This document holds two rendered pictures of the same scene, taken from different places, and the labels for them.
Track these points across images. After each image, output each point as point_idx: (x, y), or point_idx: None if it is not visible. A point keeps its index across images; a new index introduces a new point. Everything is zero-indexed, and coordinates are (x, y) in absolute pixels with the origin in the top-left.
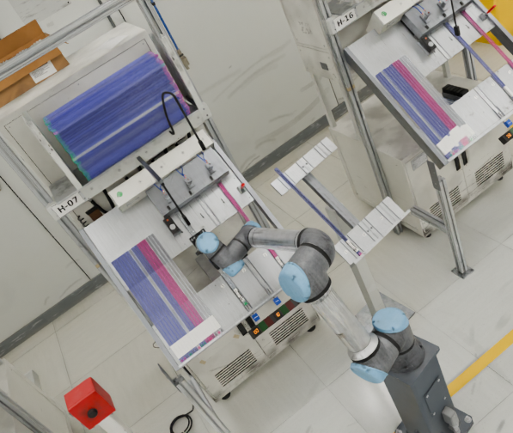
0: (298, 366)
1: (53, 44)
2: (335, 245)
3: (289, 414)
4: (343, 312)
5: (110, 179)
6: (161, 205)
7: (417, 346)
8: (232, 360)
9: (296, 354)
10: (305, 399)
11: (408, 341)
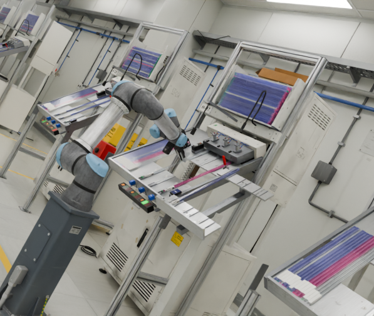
0: (109, 300)
1: (275, 51)
2: (175, 195)
3: (72, 277)
4: (103, 115)
5: (222, 116)
6: (209, 138)
7: (76, 191)
8: (121, 249)
9: (121, 305)
10: (79, 287)
11: (79, 175)
